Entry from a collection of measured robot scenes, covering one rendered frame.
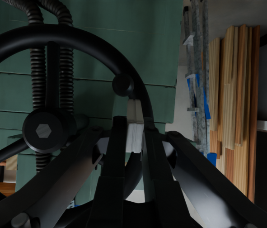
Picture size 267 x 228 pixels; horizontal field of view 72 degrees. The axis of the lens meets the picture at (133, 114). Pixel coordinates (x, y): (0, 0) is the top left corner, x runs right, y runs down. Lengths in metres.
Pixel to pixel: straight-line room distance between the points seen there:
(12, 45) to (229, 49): 1.68
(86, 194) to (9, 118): 0.26
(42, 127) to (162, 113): 0.28
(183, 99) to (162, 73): 2.59
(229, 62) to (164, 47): 1.35
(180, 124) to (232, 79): 1.44
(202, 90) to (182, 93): 1.81
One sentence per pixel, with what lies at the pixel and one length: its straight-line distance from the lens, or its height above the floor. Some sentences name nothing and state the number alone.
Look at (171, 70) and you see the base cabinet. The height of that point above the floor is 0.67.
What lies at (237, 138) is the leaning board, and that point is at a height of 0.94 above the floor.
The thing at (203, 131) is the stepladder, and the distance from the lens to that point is 1.25.
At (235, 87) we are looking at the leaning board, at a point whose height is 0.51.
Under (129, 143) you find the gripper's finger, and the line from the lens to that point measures 0.16.
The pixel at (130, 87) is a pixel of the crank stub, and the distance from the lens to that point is 0.20.
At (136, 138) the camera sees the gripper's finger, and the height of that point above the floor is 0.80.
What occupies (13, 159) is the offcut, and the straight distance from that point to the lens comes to 0.53.
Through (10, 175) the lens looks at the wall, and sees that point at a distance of 3.57.
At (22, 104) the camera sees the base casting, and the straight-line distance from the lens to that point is 0.50.
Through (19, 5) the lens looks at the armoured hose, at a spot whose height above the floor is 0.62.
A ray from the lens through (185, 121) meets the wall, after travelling 3.04.
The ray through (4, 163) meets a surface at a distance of 2.91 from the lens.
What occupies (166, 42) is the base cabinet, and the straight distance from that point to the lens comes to 0.47.
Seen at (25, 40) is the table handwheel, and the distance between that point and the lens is 0.30.
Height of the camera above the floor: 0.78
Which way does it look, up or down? 1 degrees up
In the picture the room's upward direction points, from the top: 176 degrees counter-clockwise
